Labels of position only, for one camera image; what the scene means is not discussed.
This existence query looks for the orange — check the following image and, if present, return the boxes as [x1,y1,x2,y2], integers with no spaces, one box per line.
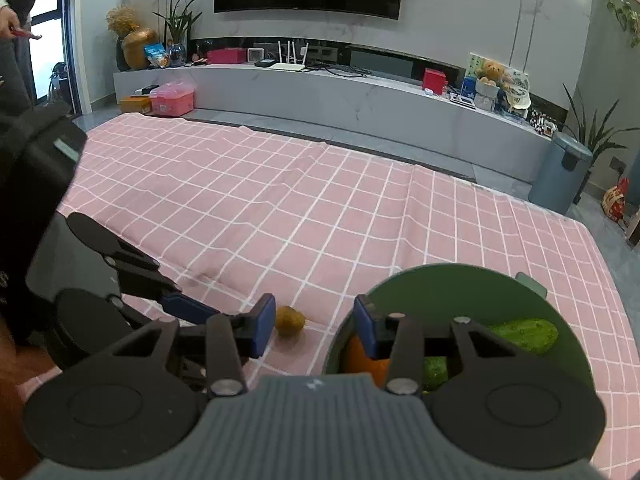
[344,332,392,388]

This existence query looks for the blue snack bag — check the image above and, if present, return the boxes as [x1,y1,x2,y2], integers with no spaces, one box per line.
[144,42,169,69]

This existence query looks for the tall leafy potted plant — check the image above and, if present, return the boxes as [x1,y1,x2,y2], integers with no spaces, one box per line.
[561,84,640,206]

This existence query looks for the gold vase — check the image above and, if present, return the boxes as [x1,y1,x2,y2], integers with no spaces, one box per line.
[121,27,159,70]

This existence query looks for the green printed picture board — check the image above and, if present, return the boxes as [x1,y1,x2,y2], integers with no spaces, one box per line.
[467,53,532,111]

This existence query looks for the flat pink box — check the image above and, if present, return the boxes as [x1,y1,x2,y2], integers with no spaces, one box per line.
[206,47,249,65]

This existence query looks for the grey marble tv console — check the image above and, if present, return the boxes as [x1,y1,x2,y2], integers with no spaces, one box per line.
[113,61,552,184]

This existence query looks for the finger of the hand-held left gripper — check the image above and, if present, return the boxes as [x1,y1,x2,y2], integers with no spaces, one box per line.
[66,211,222,326]

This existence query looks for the slim-leaf potted plant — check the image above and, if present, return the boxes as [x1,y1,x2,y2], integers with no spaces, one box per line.
[152,0,209,57]

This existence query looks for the pink plastic storage box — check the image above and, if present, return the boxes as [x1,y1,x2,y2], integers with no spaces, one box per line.
[149,81,195,117]

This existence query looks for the hanging green vine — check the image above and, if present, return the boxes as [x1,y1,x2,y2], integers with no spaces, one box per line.
[602,0,640,49]

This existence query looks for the brown teddy bear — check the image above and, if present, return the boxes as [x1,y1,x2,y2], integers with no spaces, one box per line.
[476,59,505,86]

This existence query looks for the red box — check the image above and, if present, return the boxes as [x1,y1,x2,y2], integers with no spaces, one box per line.
[422,67,448,95]

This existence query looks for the yellow cardboard box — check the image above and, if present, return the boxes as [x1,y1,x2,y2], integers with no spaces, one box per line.
[118,95,154,116]

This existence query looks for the white router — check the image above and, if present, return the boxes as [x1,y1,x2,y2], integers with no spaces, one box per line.
[269,40,309,72]

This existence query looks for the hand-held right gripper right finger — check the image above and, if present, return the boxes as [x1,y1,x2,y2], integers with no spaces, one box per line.
[353,295,540,397]

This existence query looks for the dried yellow flowers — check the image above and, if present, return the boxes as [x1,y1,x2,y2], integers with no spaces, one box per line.
[105,5,140,39]

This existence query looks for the green colander bowl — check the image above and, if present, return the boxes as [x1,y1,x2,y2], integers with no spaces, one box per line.
[321,262,597,397]

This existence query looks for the pink checkered tablecloth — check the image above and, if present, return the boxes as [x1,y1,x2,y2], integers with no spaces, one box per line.
[20,112,633,478]

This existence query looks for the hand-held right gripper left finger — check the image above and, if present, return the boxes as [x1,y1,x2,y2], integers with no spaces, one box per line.
[106,294,277,402]

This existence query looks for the blue-grey pedal trash can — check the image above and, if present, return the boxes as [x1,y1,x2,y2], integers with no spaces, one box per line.
[528,131,594,216]

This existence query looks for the green cucumber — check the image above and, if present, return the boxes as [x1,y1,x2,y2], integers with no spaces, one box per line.
[424,316,560,392]

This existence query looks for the brown kiwi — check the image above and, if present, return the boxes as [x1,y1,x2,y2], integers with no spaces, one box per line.
[275,306,306,338]

